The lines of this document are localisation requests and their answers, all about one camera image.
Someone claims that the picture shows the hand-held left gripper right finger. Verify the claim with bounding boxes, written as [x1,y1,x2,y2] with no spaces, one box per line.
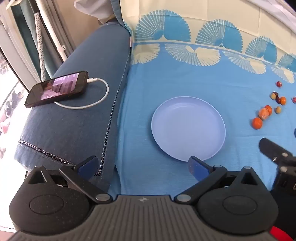
[174,156,264,205]

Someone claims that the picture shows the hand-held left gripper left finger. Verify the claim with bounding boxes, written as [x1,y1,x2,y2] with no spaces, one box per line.
[24,156,113,205]

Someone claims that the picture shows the pale peeled-look tangerine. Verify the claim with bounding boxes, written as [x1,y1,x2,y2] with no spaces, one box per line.
[258,108,270,120]

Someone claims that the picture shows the light blue plastic plate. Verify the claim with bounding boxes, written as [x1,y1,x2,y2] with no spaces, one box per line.
[151,97,226,162]

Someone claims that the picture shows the dark cloth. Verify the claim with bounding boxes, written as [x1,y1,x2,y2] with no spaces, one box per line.
[269,189,296,229]

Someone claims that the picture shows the blue pillow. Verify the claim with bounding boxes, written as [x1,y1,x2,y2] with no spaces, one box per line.
[14,22,131,193]

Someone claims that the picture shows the red cloth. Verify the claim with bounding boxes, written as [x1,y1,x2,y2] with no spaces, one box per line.
[269,226,295,241]

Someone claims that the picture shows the black smartphone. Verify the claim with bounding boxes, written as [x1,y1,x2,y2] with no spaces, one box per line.
[24,71,89,108]

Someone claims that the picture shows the blue fan-print bedsheet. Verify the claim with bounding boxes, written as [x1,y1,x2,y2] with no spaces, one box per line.
[109,0,296,195]

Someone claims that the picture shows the white striped fabric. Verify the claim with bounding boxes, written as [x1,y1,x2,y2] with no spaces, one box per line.
[264,0,296,30]

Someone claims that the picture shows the white dotted strip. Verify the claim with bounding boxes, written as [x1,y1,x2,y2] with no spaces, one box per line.
[34,13,47,81]

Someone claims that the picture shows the grey curtain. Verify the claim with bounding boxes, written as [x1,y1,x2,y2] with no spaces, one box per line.
[44,0,77,61]

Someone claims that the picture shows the white pole with clip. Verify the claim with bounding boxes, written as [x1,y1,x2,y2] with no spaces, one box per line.
[37,0,67,64]

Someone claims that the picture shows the teal curtain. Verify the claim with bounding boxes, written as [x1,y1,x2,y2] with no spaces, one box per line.
[11,0,53,79]

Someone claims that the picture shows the white cloth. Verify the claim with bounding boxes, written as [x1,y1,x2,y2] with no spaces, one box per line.
[73,0,116,25]

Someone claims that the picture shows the blue quilt border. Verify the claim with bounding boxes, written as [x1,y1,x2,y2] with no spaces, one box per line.
[110,0,133,37]

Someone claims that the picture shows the white charging cable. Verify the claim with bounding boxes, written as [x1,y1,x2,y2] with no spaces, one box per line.
[54,77,110,109]

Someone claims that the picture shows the window frame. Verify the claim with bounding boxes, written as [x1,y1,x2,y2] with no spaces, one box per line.
[0,0,43,98]

